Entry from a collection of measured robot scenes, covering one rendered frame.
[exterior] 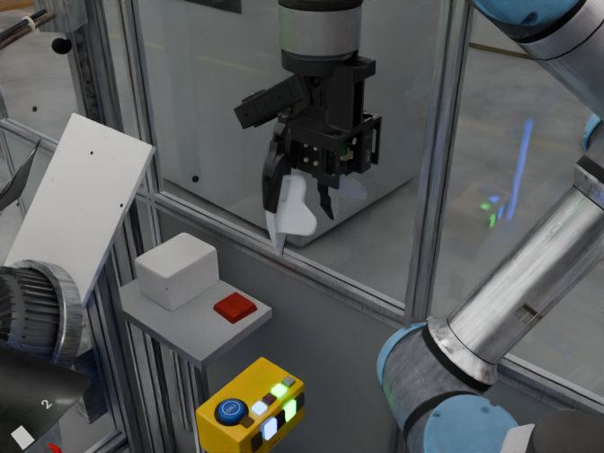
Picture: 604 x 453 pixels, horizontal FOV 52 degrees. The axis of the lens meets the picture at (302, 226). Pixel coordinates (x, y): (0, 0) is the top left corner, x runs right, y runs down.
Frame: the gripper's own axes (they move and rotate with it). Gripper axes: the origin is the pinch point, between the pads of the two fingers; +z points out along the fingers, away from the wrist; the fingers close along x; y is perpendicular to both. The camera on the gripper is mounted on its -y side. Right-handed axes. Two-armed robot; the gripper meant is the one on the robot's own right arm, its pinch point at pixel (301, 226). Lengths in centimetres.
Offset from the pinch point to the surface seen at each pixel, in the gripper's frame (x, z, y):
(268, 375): 9.7, 40.8, -15.4
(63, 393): -19.2, 29.4, -27.7
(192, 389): 29, 92, -62
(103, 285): 8, 42, -60
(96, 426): 25, 148, -120
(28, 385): -21.4, 29.6, -33.1
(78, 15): 28, -5, -83
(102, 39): 35, 2, -88
